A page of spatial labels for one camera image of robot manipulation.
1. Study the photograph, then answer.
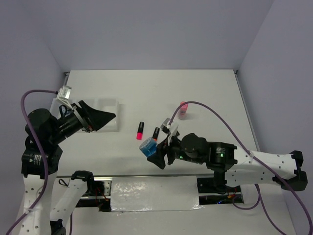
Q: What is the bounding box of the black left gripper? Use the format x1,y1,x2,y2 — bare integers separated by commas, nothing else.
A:
50,98,116,142

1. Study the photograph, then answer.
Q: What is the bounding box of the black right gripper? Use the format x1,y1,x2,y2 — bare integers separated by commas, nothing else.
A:
147,130,203,168

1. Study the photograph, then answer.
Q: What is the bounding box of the orange highlighter marker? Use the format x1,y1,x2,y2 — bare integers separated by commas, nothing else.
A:
152,127,160,141

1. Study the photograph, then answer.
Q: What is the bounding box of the pink highlighter marker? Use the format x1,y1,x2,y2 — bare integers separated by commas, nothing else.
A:
136,121,144,140

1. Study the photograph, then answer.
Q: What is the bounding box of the pink glue stick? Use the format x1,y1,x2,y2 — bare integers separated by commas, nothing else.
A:
177,101,188,119

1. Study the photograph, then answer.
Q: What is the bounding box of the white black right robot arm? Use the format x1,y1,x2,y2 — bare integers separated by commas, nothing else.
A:
139,133,308,191

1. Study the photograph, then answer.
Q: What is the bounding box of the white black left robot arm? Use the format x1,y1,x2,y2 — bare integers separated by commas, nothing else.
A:
18,100,116,235

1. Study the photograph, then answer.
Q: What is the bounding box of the clear plastic compartment tray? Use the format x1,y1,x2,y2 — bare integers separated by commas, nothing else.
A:
50,97,122,133

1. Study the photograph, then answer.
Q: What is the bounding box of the silver tape sheet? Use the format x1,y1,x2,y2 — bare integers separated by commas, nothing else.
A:
111,176,201,212

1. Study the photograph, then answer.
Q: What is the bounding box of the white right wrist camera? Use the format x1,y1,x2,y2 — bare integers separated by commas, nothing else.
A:
160,118,179,146

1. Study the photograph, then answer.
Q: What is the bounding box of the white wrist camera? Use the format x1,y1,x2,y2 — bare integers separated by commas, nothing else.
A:
56,85,72,110
160,118,179,146

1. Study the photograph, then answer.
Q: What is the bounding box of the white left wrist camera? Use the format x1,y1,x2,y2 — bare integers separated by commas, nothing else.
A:
56,85,72,110

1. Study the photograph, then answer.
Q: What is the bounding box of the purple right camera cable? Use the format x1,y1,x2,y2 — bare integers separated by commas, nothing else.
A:
169,101,311,235

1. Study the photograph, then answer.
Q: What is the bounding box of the purple camera cable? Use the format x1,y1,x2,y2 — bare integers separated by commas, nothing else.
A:
169,101,311,235
0,89,74,235

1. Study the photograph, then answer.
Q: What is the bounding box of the black metal base rail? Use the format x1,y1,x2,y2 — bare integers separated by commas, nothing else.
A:
76,176,244,212

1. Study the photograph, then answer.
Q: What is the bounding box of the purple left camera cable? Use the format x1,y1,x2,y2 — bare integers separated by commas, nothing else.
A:
0,89,74,235

